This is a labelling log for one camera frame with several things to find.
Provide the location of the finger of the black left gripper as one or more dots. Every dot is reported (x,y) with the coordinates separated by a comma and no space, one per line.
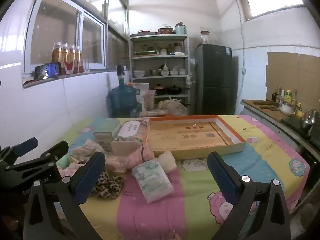
(19,150)
(41,168)

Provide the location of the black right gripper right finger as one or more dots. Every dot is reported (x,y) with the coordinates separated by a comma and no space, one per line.
(259,209)

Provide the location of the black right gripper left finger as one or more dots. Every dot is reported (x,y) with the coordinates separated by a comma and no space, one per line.
(41,219)

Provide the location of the white floral scrunchie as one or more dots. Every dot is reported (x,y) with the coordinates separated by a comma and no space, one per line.
(83,153)

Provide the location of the leopard print scrunchie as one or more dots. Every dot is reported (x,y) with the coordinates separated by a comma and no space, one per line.
(108,186)

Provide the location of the pink item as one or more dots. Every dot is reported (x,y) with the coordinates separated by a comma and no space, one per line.
(116,164)

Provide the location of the green white tissue pack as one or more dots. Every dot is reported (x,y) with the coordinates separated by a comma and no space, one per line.
(152,180)

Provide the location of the pink packaged towel roll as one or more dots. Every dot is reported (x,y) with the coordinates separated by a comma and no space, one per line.
(139,156)

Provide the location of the white plush toy pink dress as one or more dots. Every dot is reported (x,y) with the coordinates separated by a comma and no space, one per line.
(167,162)

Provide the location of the smartphone on windowsill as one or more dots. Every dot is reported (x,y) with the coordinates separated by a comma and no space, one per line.
(46,71)

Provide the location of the green book box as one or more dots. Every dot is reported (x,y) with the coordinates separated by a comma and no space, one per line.
(106,131)

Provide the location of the steel kettle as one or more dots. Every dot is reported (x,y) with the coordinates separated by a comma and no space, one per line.
(309,121)

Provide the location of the floral tissue box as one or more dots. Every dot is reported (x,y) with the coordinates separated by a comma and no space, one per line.
(131,136)

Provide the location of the kitchen counter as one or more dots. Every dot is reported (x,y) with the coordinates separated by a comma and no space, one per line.
(273,121)

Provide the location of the white bowl on counter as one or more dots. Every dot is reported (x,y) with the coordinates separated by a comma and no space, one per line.
(287,109)

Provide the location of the blue water jug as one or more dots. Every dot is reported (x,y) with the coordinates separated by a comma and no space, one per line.
(122,99)

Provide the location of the orange rimmed cardboard tray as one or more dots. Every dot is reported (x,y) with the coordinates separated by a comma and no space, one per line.
(192,137)

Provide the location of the yellow green condiment bottle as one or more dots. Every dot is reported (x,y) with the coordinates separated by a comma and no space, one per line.
(288,96)

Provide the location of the sliding glass window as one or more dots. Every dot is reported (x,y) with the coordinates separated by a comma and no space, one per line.
(67,22)

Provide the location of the white sack beside jug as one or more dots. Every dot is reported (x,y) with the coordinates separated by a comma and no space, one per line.
(141,91)

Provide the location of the black refrigerator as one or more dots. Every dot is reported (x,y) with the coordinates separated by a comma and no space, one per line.
(216,80)

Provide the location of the white plastic bag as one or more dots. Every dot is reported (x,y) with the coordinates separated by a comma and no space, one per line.
(173,107)

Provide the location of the grey metal shelf rack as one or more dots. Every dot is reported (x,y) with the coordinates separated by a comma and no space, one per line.
(163,62)

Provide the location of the glass jar on refrigerator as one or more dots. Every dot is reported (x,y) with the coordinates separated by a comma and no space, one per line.
(205,37)

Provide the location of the teal enamel pot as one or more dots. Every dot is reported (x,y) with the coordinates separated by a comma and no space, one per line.
(180,29)

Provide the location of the cardboard wall panel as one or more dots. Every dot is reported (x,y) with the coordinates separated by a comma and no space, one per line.
(294,71)

